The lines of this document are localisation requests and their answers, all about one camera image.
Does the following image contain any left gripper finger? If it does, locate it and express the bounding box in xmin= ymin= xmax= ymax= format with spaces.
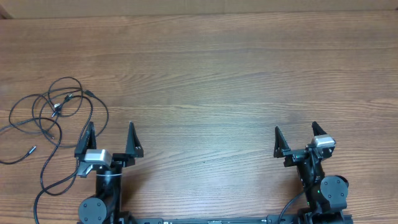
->
xmin=74 ymin=121 xmax=96 ymax=157
xmin=125 ymin=121 xmax=144 ymax=157

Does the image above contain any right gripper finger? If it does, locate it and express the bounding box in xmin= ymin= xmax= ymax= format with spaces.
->
xmin=274 ymin=126 xmax=291 ymax=158
xmin=312 ymin=121 xmax=326 ymax=136

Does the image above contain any black usb cable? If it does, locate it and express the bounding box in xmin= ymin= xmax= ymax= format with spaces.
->
xmin=7 ymin=76 xmax=85 ymax=135
xmin=0 ymin=95 xmax=94 ymax=197
xmin=30 ymin=87 xmax=110 ymax=149

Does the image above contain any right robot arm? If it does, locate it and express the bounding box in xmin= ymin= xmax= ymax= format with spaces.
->
xmin=274 ymin=121 xmax=353 ymax=223

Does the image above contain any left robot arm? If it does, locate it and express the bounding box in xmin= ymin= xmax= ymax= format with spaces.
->
xmin=75 ymin=122 xmax=144 ymax=224

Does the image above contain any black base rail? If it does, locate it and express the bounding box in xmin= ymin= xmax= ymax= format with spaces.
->
xmin=77 ymin=213 xmax=354 ymax=224

